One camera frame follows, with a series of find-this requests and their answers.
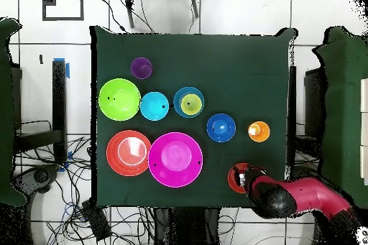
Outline small orange bowl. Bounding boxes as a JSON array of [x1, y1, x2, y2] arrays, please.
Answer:
[[227, 162, 254, 195]]

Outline small dark blue bowl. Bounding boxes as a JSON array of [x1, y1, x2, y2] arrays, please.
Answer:
[[206, 113, 237, 143]]

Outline large pink bowl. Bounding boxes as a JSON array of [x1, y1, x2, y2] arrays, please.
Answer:
[[147, 131, 204, 188]]

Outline yellow plastic cup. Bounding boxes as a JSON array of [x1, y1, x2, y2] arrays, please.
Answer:
[[180, 93, 203, 116]]

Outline medium blue bowl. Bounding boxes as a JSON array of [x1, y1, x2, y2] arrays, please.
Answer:
[[172, 86, 206, 119]]

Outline small cyan bowl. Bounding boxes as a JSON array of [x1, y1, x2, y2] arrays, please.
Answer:
[[139, 91, 170, 121]]

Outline orange plastic cup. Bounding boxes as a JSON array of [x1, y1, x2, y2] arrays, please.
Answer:
[[247, 120, 271, 143]]

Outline green covered side table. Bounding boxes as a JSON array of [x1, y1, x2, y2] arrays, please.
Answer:
[[0, 17, 28, 208], [311, 25, 368, 210]]

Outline large red-orange bowl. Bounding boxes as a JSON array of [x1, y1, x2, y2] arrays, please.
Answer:
[[106, 129, 152, 177]]

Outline dark green table cloth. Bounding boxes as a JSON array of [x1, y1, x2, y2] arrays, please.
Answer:
[[89, 24, 298, 210]]

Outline large lime green bowl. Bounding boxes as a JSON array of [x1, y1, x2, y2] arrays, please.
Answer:
[[98, 78, 142, 121]]

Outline purple plastic cup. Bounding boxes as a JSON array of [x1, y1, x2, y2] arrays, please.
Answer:
[[130, 57, 154, 80]]

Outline black power strip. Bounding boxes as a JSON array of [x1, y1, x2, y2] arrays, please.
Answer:
[[81, 200, 112, 241]]

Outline black metal stand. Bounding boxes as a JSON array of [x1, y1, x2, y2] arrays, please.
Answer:
[[12, 58, 68, 167]]

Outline blue tape strip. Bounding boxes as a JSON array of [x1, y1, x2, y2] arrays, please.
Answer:
[[53, 57, 70, 79]]

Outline tangle of floor cables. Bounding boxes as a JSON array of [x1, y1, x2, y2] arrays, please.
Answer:
[[14, 135, 156, 245]]

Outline black floor cable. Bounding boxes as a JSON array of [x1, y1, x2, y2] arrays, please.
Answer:
[[96, 0, 128, 33]]

